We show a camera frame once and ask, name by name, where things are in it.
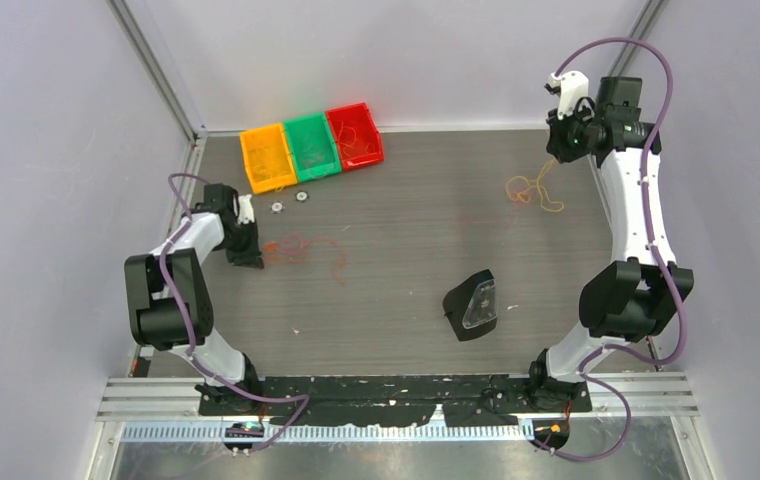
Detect cable bundle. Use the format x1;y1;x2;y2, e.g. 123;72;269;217
261;231;349;286

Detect orange cable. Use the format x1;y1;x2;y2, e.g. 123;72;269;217
336;122;376;160

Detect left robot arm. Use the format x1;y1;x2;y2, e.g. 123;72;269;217
124;184;264;414

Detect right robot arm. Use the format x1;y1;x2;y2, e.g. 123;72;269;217
525;71;694;411

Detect yellow plastic bin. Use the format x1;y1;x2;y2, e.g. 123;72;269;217
239;123;298;195

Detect green plastic bin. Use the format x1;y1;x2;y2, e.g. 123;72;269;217
283;112;342;183

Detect red plastic bin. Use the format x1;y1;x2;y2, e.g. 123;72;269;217
324;103;385;171

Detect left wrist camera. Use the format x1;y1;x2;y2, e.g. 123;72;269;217
236;194;256;225

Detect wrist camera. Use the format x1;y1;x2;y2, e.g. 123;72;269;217
236;194;256;225
546;70;589;120

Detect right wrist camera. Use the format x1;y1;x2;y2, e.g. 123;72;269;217
546;70;589;120

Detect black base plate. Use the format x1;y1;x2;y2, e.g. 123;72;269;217
195;374;592;427

